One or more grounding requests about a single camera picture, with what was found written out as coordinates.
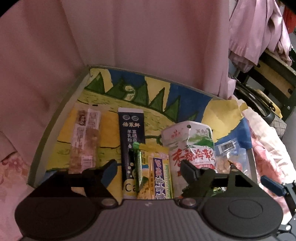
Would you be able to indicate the black yellow desk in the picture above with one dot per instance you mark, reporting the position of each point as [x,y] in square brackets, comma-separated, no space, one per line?
[277,78]

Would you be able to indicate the lilac hanging cloth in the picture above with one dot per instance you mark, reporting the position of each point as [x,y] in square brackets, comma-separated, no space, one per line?
[249,34]

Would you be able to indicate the grey shallow cardboard box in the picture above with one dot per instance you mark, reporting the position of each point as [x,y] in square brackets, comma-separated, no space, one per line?
[39,162]

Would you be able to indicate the pink floral bedsheet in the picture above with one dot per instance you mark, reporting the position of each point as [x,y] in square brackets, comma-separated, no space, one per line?
[13,185]

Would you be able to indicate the black quilted bag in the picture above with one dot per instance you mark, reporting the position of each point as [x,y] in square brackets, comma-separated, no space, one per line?
[254,99]

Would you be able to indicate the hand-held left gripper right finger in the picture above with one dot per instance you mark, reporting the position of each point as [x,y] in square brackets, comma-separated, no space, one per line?
[188,169]

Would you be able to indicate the white green seaweed packet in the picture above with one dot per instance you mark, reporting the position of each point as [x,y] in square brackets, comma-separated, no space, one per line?
[189,143]

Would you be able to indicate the navy stick packet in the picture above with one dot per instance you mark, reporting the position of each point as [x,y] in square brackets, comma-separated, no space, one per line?
[129,129]

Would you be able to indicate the yellow snack packet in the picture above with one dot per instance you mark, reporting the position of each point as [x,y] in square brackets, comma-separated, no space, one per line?
[159,171]

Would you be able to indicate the clear barcode snack packet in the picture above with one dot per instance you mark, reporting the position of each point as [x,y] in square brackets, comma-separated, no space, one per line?
[229,150]

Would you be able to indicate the long white cracker packet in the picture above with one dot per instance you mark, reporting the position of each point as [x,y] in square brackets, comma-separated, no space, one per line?
[84,139]

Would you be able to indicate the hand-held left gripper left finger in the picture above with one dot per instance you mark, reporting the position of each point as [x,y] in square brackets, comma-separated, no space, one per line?
[111,170]

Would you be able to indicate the green stick packet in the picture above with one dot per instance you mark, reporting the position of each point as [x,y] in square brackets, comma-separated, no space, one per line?
[138,162]

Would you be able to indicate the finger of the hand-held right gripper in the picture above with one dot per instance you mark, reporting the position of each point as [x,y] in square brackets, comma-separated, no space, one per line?
[272,185]
[290,228]

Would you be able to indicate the colourful painted paper sheet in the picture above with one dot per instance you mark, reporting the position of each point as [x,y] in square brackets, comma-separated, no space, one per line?
[138,92]

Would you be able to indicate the pink curtain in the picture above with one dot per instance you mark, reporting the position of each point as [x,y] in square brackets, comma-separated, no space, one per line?
[115,34]

